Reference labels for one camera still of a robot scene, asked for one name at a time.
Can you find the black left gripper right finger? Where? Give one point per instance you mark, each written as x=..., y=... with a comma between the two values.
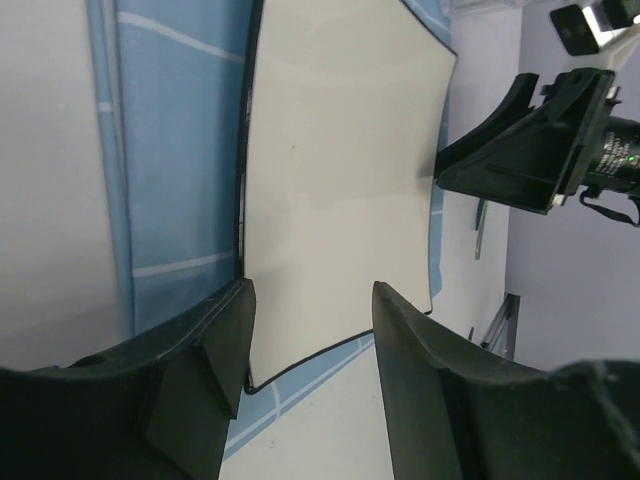
x=454, y=410

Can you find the square white plate dark rim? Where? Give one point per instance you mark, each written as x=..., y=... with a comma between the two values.
x=342, y=106

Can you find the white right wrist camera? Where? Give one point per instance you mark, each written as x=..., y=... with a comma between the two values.
x=597, y=34

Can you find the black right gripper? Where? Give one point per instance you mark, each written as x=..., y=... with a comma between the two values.
x=524, y=156

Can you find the blue grid placemat cloth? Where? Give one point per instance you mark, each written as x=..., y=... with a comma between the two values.
x=169, y=83

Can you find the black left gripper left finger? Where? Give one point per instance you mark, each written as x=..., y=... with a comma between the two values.
x=157, y=406

